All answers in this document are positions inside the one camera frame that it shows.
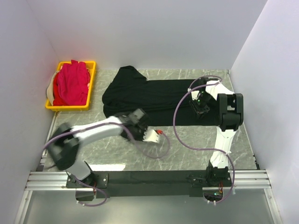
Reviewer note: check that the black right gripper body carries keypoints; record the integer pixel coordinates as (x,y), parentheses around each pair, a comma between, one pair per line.
(200,105)

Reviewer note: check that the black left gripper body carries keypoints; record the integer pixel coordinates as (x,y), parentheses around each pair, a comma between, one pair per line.
(138,133)

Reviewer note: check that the black t shirt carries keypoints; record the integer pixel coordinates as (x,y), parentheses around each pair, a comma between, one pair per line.
(131,90)

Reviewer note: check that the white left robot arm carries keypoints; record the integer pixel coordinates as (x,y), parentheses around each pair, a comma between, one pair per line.
(66,142)

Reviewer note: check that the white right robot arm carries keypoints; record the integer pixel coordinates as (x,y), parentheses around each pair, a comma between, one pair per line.
(228,118)

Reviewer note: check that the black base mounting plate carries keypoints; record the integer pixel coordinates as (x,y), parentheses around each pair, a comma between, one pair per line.
(159,183)

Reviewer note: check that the yellow plastic bin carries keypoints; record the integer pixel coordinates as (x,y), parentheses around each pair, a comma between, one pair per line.
(91,65)

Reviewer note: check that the magenta t shirt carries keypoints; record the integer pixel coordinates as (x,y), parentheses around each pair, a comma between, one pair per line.
(73,83)

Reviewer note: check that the beige t shirt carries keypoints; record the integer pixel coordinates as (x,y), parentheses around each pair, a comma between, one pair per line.
(50,89)

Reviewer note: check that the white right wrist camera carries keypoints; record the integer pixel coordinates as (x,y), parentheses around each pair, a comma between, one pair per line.
(194,94)

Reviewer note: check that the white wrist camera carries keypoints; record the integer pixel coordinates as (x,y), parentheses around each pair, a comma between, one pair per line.
(151,136)
(194,94)

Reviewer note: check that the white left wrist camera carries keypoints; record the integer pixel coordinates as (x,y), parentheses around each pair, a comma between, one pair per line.
(151,136)

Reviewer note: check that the aluminium extrusion rail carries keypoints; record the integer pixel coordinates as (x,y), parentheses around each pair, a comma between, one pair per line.
(51,181)

